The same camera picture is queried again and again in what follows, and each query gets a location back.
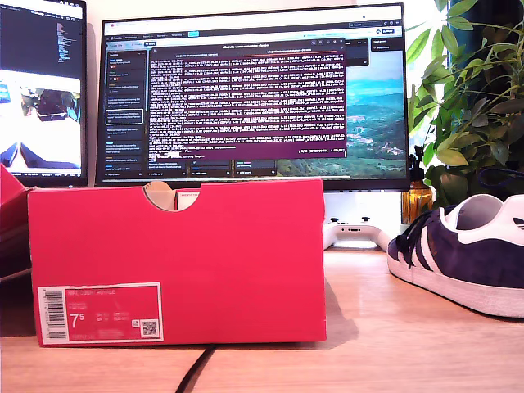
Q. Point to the small black computer monitor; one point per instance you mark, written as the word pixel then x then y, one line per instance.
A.
pixel 41 41

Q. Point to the amber pump bottle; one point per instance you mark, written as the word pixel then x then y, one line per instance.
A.
pixel 415 200

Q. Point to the green leafy houseplant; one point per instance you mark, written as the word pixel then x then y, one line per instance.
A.
pixel 471 123

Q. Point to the wide black computer monitor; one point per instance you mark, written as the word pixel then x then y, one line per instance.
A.
pixel 245 102

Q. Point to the red cardboard shoebox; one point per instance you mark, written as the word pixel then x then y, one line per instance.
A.
pixel 204 266

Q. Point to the red shoebox lid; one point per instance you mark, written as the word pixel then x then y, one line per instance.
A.
pixel 10 204

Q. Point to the beige cardboard box insert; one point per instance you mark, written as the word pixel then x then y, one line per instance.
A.
pixel 159 198

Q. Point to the white game controller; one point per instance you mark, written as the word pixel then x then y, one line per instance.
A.
pixel 368 239

